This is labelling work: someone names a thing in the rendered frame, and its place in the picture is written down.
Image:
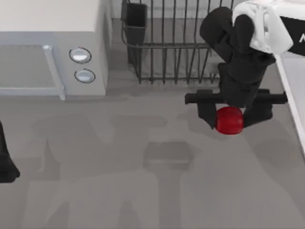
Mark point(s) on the dark grey utensil cup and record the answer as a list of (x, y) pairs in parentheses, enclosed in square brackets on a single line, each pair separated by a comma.
[(135, 23)]

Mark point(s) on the large round microwave knob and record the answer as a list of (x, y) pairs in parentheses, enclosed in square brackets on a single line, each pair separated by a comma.
[(80, 55)]

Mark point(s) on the pale microwave oven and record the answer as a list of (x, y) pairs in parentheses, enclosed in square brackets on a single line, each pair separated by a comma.
[(47, 19)]

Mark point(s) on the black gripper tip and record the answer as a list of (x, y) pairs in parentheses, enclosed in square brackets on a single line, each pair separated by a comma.
[(6, 162)]

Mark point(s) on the red apple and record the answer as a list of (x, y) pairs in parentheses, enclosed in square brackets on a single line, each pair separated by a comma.
[(228, 120)]

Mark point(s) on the small round microwave knob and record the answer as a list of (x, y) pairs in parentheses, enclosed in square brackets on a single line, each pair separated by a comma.
[(84, 75)]

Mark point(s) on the glass microwave door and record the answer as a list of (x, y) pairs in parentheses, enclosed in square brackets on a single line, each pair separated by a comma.
[(26, 69)]

